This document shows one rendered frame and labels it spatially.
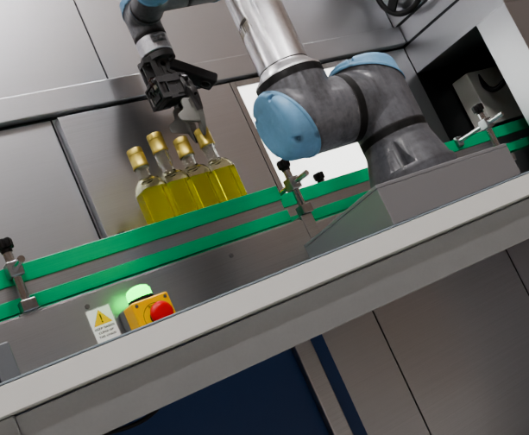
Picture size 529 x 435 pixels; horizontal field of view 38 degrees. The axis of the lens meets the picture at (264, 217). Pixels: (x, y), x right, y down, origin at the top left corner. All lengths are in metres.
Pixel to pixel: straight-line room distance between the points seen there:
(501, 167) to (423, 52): 1.19
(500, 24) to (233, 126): 0.79
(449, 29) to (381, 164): 1.15
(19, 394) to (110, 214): 0.87
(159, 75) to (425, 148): 0.73
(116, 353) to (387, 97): 0.61
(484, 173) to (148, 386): 0.61
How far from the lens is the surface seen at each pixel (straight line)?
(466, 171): 1.24
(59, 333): 1.34
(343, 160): 2.10
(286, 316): 1.06
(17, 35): 1.92
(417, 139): 1.26
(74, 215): 1.75
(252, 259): 1.51
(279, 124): 1.21
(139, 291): 1.33
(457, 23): 2.34
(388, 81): 1.29
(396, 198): 1.15
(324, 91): 1.23
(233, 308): 0.99
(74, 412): 0.97
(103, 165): 1.78
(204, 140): 1.74
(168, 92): 1.73
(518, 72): 2.24
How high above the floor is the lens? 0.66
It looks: 9 degrees up
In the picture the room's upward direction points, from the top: 24 degrees counter-clockwise
